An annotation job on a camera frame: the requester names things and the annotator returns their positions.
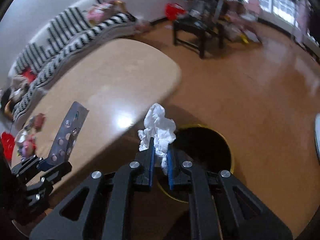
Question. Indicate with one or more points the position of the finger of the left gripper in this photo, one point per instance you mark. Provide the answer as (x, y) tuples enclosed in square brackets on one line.
[(27, 168), (42, 174)]

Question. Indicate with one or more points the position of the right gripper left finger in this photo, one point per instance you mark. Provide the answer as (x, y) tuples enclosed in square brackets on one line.
[(99, 208)]

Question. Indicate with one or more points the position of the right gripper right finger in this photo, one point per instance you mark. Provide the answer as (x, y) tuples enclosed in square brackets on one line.
[(220, 205)]

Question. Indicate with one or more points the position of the silver pill blister pack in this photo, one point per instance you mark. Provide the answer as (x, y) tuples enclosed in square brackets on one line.
[(66, 137)]

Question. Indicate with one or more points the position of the white tissue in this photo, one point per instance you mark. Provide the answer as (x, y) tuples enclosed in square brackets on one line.
[(161, 129)]

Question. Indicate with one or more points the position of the black yellow trash bin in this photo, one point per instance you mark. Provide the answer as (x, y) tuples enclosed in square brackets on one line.
[(201, 145)]

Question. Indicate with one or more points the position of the purple pink toy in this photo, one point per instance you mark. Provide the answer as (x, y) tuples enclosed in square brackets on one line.
[(25, 141)]

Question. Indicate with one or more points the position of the red plastic stool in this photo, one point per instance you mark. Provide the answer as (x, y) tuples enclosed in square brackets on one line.
[(8, 144)]

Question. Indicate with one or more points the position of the red cigarette box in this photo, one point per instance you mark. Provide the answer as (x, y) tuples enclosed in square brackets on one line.
[(37, 121)]

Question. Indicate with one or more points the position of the brown plush toy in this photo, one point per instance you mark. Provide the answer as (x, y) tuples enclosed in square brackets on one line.
[(18, 88)]

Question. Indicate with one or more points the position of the black white striped sofa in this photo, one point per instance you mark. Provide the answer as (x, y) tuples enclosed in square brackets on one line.
[(59, 45)]

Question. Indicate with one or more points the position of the pink cushion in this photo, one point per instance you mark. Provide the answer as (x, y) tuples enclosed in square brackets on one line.
[(100, 12)]

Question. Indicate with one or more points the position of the black coffee table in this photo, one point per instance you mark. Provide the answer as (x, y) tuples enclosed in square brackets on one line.
[(201, 20)]

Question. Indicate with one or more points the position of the red plastic bag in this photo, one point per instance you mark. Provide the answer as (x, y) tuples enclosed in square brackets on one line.
[(173, 10)]

